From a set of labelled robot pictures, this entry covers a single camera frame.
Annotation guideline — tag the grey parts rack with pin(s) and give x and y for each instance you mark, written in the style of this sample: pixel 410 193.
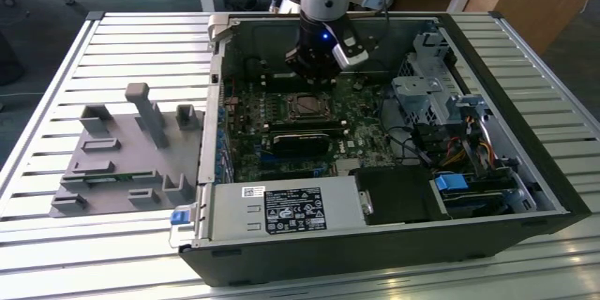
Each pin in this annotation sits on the grey parts rack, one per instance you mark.
pixel 122 159

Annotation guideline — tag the grey power supply unit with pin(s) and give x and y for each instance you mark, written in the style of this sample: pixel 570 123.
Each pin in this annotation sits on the grey power supply unit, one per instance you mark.
pixel 225 215

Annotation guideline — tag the low-profile graphics card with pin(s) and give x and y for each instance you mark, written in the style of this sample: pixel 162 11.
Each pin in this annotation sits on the low-profile graphics card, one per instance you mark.
pixel 301 145

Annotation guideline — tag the green RAM stick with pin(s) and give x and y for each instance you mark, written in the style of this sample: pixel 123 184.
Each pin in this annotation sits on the green RAM stick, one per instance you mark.
pixel 123 176

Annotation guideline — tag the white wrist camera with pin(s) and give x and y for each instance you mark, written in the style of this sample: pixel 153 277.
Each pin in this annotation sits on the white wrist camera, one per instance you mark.
pixel 351 55

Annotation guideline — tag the CPU socket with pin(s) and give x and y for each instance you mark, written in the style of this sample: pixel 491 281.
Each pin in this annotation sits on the CPU socket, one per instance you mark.
pixel 287 117

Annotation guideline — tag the blue case latch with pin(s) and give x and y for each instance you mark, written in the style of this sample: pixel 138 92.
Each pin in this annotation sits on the blue case latch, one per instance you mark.
pixel 181 218

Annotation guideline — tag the silver CPU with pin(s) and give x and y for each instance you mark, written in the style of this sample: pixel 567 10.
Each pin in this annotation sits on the silver CPU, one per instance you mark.
pixel 311 105

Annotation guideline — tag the black PC case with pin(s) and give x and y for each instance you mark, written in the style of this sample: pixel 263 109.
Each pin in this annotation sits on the black PC case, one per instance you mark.
pixel 375 254

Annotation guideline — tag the metal drive cage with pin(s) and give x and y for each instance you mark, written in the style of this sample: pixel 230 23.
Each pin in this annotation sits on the metal drive cage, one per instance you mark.
pixel 413 96

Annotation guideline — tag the black fan shroud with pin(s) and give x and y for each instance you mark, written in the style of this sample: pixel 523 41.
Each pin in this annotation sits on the black fan shroud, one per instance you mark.
pixel 399 198

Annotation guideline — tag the blue disk carrier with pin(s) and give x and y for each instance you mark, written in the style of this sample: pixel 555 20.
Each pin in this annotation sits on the blue disk carrier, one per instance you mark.
pixel 451 183

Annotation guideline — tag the green motherboard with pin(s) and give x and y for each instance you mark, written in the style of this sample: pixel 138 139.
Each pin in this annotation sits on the green motherboard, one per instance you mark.
pixel 366 131

